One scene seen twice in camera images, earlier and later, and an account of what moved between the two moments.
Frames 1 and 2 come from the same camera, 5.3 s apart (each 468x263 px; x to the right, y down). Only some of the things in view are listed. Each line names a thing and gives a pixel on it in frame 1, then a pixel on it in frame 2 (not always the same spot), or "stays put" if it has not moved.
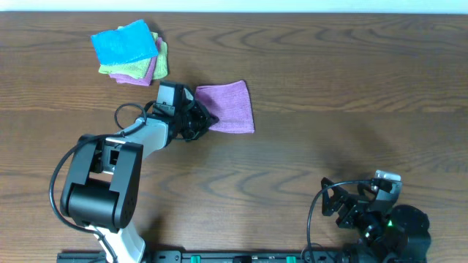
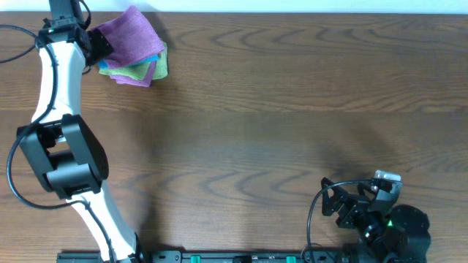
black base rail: [255, 256] stays put
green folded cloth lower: [161, 64] stays put
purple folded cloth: [146, 81] stays put
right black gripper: [355, 205] stays put
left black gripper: [197, 120] -> [97, 46]
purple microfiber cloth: [230, 102] -> [134, 39]
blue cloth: [130, 43] -> [104, 63]
